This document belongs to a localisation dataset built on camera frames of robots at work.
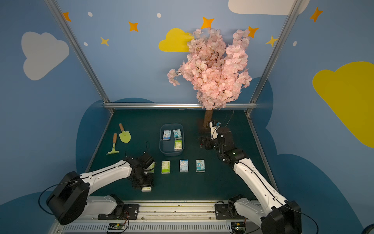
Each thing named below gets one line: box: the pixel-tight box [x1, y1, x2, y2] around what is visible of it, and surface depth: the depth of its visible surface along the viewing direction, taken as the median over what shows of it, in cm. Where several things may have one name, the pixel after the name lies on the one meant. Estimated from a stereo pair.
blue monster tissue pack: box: [195, 159, 206, 173], surface depth 91 cm
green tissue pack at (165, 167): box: [161, 160, 171, 175], surface depth 90 cm
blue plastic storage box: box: [159, 123, 185, 156], surface depth 104 cm
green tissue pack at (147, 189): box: [141, 186, 152, 193], surface depth 81 cm
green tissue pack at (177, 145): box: [174, 139, 183, 151], surface depth 100 cm
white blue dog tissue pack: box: [162, 130, 171, 141], surface depth 106 cm
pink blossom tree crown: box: [167, 28, 253, 111], surface depth 71 cm
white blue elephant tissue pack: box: [179, 159, 189, 173], surface depth 91 cm
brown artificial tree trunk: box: [203, 109, 214, 129], surface depth 104 cm
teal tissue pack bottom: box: [173, 128, 183, 140], surface depth 106 cm
